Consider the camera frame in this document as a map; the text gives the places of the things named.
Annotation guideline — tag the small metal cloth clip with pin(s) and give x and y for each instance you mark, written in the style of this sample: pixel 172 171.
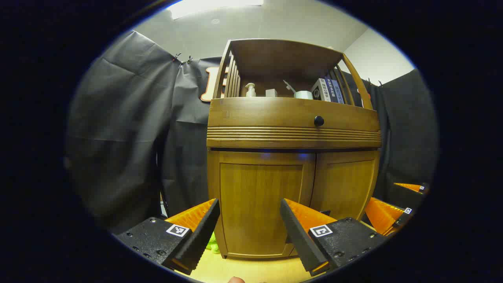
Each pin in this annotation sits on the small metal cloth clip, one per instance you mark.
pixel 190 59
pixel 177 57

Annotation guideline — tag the black round drawer knob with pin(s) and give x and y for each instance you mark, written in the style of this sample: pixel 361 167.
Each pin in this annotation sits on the black round drawer knob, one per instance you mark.
pixel 319 121

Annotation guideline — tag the grey boxed book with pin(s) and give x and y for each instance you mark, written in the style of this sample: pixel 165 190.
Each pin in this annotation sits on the grey boxed book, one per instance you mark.
pixel 320 90

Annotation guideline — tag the black backdrop cloth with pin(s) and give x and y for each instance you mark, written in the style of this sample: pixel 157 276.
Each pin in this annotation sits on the black backdrop cloth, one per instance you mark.
pixel 125 118

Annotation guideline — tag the ceiling light panel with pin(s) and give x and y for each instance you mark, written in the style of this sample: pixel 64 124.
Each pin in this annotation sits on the ceiling light panel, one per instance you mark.
pixel 212 7

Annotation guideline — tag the wooden ribbed drawer front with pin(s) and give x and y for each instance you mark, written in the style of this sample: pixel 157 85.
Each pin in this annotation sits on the wooden ribbed drawer front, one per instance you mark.
pixel 255 114

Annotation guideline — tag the small white box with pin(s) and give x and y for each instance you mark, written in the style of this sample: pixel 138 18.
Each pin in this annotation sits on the small white box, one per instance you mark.
pixel 271 93

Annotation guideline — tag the light blue book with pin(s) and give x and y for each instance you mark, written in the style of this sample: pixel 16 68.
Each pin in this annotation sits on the light blue book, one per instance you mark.
pixel 339 92

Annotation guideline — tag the dark blue book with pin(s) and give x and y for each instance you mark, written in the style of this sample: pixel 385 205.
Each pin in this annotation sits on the dark blue book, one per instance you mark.
pixel 332 91

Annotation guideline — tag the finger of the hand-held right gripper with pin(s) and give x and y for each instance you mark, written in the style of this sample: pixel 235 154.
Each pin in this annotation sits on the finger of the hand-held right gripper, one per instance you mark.
pixel 402 218
pixel 404 196

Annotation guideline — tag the white round cup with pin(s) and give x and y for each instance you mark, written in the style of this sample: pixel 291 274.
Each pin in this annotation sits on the white round cup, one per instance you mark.
pixel 303 94

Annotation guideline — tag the white pump bottle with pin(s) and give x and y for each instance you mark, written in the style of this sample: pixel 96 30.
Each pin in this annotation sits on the white pump bottle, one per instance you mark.
pixel 250 91

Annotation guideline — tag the green frog plush toy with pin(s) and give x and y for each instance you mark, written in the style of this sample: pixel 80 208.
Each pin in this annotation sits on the green frog plush toy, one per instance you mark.
pixel 213 243

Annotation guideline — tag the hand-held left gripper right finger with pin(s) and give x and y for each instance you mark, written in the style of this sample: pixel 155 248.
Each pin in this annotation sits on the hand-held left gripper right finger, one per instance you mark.
pixel 298 236

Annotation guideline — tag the white scraper tool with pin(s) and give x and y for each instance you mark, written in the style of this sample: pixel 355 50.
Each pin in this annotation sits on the white scraper tool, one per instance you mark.
pixel 289 86

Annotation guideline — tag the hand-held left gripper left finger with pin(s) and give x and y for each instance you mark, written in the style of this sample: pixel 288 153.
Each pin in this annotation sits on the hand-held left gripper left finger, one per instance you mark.
pixel 204 232

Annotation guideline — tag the wooden double-door shoe cabinet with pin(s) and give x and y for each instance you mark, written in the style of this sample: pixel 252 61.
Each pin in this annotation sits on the wooden double-door shoe cabinet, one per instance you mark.
pixel 275 59

